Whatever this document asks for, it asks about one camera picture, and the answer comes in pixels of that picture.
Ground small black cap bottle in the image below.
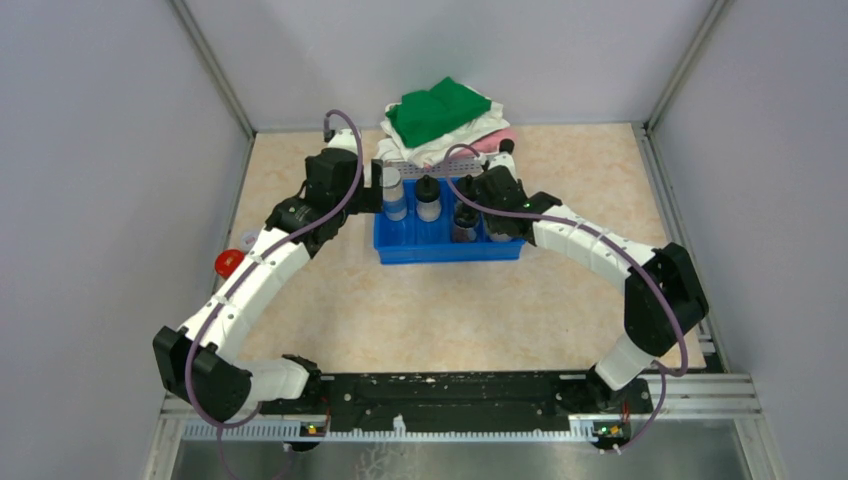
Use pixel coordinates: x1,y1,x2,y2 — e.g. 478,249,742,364
451,202,480,243

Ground silver-lidded clear shaker bottle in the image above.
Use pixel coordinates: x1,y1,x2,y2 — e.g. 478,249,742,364
381,166,408,222

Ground blue plastic divided tray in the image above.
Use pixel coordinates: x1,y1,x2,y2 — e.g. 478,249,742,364
373,178,525,265

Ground black-capped squeeze bottle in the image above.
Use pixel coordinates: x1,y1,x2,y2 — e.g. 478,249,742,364
454,175,476,202
414,175,442,223

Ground tall dark sauce bottle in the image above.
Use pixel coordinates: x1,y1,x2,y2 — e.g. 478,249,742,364
499,139,515,156

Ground red-lidded jar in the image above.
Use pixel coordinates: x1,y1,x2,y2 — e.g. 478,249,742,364
214,249,245,279

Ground white-lidded brown spice jar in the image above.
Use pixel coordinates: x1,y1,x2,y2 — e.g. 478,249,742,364
239,229,261,253

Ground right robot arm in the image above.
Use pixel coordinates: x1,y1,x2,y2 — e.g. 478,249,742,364
472,166,709,412

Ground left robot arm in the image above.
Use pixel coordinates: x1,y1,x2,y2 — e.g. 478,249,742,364
152,147,382,428

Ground white folded cloth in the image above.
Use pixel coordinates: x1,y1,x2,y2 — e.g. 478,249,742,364
376,101,511,167

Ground white plastic basket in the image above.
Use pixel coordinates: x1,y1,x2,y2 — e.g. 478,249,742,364
384,153,496,179

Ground pink folded cloth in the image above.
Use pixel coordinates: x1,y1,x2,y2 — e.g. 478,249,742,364
449,128,517,159

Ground green folded cloth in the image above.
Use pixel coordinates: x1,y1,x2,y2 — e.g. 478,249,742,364
386,77,492,148

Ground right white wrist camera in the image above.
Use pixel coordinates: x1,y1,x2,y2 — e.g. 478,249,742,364
482,152,518,179

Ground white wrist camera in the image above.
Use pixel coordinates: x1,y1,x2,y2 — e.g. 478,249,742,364
324,128,361,154
482,152,518,179

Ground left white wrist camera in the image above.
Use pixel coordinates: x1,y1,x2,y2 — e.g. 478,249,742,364
324,128,361,154

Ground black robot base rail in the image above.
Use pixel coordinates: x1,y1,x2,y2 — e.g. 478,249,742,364
162,370,763,444

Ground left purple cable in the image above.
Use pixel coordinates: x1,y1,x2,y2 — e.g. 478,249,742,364
184,109,366,480

